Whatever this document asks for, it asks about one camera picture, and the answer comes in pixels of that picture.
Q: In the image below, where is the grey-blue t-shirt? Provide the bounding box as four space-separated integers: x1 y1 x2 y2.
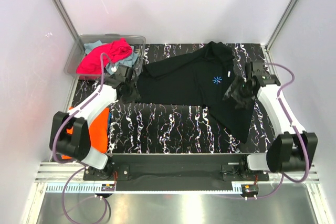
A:
76 38 138 74

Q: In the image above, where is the right aluminium frame post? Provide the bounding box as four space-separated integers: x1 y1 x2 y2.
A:
265 0 300 51

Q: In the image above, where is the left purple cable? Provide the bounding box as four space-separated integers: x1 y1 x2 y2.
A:
51 52 119 222

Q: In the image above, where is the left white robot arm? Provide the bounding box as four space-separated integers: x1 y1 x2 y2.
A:
49 66 140 180

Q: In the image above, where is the pink t-shirt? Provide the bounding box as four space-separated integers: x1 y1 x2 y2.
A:
76 38 133 74

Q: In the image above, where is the folded orange t-shirt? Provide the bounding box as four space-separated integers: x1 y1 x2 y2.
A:
57 108 110 160

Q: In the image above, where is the white slotted cable duct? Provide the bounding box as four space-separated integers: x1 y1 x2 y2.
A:
46 182 258 195

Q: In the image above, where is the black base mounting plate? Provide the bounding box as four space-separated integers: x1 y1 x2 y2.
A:
83 154 269 182

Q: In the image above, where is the left aluminium frame post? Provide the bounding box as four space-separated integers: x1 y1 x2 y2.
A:
36 0 80 41

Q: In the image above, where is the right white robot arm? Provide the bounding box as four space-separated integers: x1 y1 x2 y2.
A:
223 61 318 183

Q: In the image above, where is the black marbled table mat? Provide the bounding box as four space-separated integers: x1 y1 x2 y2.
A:
66 43 276 154

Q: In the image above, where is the black polo shirt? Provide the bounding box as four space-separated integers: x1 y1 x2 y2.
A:
136 41 254 143

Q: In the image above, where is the clear plastic bin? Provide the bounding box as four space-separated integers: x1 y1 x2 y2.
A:
64 34 146 80

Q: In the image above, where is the aluminium front rail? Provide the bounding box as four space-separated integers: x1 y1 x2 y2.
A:
35 162 320 184

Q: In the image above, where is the aluminium frame post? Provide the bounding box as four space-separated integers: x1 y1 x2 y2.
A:
36 0 80 41
265 0 300 51

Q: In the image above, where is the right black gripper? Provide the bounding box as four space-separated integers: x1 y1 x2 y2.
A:
223 76 255 111

